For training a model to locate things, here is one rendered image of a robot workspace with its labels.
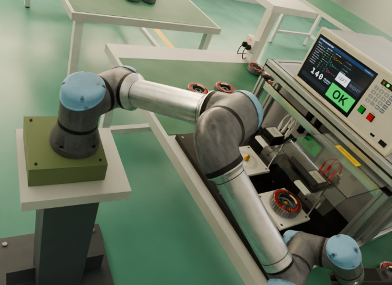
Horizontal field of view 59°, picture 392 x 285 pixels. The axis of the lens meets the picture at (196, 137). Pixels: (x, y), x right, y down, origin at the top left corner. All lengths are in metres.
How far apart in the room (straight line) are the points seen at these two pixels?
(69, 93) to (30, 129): 0.25
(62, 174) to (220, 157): 0.53
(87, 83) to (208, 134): 0.41
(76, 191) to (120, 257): 0.83
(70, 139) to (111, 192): 0.21
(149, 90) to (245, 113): 0.30
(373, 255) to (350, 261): 0.53
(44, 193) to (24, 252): 0.78
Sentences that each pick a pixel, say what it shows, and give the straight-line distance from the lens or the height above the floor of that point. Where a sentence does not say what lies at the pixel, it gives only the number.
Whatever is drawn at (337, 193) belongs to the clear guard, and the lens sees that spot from 1.01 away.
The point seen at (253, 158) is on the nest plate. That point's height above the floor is 0.78.
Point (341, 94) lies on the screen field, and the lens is 1.25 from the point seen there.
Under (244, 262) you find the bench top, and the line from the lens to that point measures 1.11.
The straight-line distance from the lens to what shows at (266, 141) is 1.36.
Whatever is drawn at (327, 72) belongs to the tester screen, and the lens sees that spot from 1.29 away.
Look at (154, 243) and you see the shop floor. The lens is 1.97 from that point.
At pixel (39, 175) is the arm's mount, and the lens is 1.09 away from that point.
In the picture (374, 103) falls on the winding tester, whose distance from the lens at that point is 1.19.
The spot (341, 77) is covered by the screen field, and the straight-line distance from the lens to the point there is 1.25.
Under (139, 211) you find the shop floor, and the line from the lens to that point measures 2.07.
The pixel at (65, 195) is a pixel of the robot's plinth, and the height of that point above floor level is 0.75.
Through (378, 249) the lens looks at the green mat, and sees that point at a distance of 1.49.
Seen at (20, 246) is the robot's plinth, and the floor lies 0.02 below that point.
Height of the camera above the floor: 1.59
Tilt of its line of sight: 36 degrees down
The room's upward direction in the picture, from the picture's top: 22 degrees clockwise
